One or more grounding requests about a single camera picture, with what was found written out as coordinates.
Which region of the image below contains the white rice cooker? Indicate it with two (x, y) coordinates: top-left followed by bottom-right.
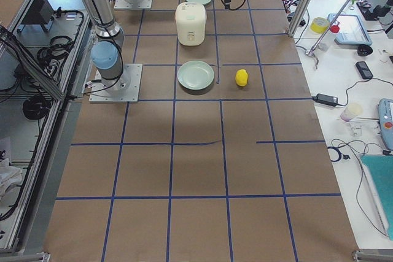
(175, 2), (206, 46)

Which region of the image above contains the yellow lemon toy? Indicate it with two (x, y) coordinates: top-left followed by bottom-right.
(235, 69), (249, 87)

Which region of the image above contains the near green plate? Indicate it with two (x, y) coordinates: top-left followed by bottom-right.
(177, 61), (214, 90)

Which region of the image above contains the yellow tape roll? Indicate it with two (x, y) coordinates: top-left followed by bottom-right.
(310, 17), (330, 34)

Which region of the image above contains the red cap squeeze bottle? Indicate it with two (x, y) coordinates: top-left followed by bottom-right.
(317, 24), (340, 52)

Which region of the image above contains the metal rod with green clip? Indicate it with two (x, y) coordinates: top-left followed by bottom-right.
(305, 0), (356, 69)

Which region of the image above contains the blue teach pendant tablet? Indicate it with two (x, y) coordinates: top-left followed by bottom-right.
(335, 15), (372, 46)

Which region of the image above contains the black round cap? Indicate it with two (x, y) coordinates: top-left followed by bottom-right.
(357, 44), (373, 57)

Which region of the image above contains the black power adapter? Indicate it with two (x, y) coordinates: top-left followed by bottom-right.
(312, 93), (338, 107)

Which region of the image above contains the black phone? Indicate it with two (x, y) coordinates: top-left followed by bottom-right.
(356, 61), (373, 80)

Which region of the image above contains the white paper cup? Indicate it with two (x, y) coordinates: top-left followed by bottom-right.
(340, 102), (363, 122)

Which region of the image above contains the teal cutting mat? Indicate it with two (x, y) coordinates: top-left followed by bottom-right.
(361, 155), (392, 240)

